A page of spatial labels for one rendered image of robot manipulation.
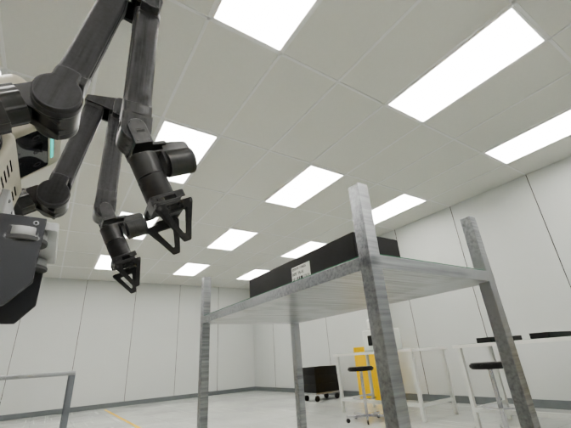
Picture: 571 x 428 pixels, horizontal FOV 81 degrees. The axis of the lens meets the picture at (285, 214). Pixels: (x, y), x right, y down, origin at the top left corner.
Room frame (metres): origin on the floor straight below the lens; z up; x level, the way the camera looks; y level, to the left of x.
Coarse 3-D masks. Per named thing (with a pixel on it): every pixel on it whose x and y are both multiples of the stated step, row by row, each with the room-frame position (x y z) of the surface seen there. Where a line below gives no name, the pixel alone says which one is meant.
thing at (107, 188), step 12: (120, 108) 0.87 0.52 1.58; (108, 120) 0.88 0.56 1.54; (108, 132) 0.89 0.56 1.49; (108, 144) 0.89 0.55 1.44; (108, 156) 0.89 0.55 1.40; (120, 156) 0.91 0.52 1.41; (108, 168) 0.89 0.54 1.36; (120, 168) 0.92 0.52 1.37; (108, 180) 0.89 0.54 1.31; (96, 192) 0.90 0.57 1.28; (108, 192) 0.89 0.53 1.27; (96, 204) 0.88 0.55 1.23; (96, 216) 0.89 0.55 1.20
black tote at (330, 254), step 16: (336, 240) 0.86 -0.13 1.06; (352, 240) 0.82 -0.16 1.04; (384, 240) 0.88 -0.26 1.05; (304, 256) 0.98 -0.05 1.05; (320, 256) 0.92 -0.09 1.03; (336, 256) 0.87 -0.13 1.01; (352, 256) 0.82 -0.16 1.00; (272, 272) 1.14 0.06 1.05; (288, 272) 1.06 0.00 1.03; (304, 272) 0.99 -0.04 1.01; (256, 288) 1.24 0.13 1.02; (272, 288) 1.14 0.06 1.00
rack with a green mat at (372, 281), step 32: (352, 192) 0.63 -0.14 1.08; (384, 256) 0.64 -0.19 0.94; (480, 256) 0.86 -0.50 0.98; (288, 288) 0.84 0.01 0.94; (320, 288) 0.79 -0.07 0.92; (352, 288) 0.82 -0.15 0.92; (384, 288) 0.63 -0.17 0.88; (416, 288) 0.88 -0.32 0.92; (448, 288) 0.92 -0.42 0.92; (480, 288) 0.88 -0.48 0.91; (224, 320) 1.29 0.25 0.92; (256, 320) 1.36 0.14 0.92; (288, 320) 1.44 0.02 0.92; (384, 320) 0.62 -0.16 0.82; (384, 352) 0.62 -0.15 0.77; (512, 352) 0.86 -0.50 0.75; (384, 384) 0.63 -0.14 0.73; (512, 384) 0.87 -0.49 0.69; (384, 416) 0.64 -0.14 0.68
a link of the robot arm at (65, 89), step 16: (96, 0) 0.49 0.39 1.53; (112, 0) 0.50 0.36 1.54; (128, 0) 0.52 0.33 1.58; (96, 16) 0.48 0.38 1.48; (112, 16) 0.50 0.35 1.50; (128, 16) 0.56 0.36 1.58; (80, 32) 0.47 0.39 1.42; (96, 32) 0.49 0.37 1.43; (112, 32) 0.52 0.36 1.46; (80, 48) 0.48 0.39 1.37; (96, 48) 0.49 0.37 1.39; (64, 64) 0.46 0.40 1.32; (80, 64) 0.48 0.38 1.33; (96, 64) 0.51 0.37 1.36; (32, 80) 0.43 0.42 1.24; (48, 80) 0.44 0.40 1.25; (64, 80) 0.45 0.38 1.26; (80, 80) 0.47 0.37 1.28; (32, 96) 0.44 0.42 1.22; (48, 96) 0.44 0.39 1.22; (64, 96) 0.45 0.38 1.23; (80, 96) 0.47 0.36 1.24; (48, 112) 0.46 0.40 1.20; (64, 112) 0.47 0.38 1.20
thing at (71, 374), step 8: (0, 376) 2.64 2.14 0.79; (8, 376) 2.67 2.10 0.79; (16, 376) 2.69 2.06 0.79; (24, 376) 2.72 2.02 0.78; (32, 376) 2.75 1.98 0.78; (40, 376) 2.77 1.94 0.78; (48, 376) 2.80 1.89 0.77; (72, 376) 2.89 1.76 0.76; (72, 384) 2.89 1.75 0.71; (64, 400) 3.22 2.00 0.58; (64, 408) 2.88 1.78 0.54; (64, 416) 2.88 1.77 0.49; (64, 424) 2.89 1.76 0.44
